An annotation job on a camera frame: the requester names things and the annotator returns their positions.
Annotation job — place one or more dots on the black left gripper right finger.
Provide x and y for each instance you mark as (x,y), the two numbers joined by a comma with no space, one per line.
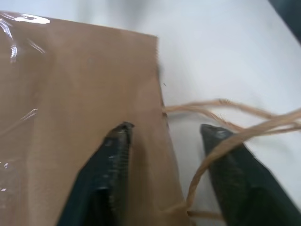
(247,188)

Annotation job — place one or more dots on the brown paper bag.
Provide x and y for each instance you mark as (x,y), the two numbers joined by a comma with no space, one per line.
(77,117)

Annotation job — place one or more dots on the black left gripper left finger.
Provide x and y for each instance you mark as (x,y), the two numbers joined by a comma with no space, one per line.
(103,179)

